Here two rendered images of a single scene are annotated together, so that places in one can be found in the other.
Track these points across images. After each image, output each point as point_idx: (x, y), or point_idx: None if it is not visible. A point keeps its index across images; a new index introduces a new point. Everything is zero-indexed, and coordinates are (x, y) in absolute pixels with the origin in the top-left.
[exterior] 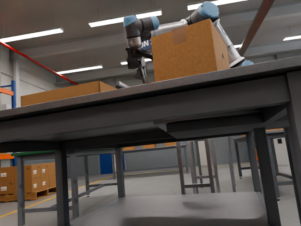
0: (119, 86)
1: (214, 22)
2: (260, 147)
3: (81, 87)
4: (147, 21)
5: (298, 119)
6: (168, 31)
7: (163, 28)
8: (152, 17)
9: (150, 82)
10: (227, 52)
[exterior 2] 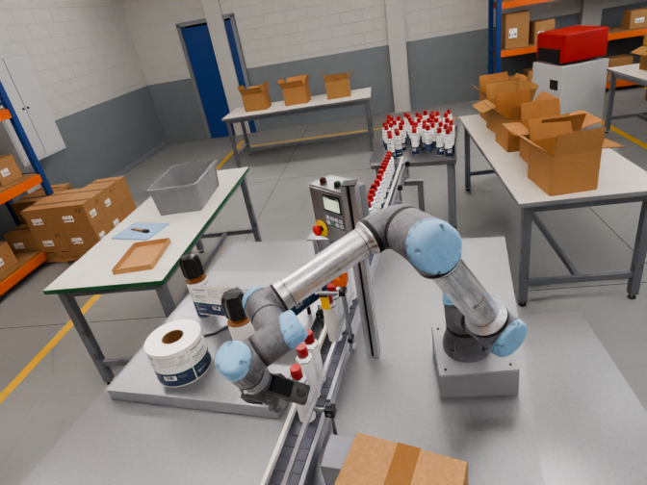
0: (229, 306)
1: (446, 275)
2: None
3: None
4: (276, 352)
5: None
6: (330, 280)
7: (318, 284)
8: (288, 336)
9: (297, 370)
10: (467, 476)
